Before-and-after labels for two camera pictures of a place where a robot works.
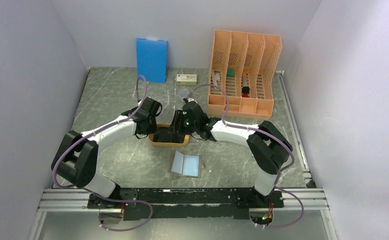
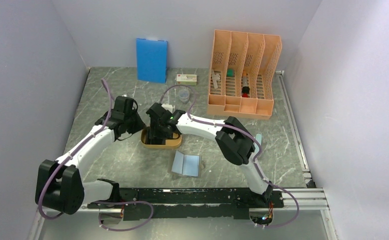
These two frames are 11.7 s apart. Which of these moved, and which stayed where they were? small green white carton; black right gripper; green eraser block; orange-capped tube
Moved: black right gripper
Stayed: orange-capped tube; green eraser block; small green white carton
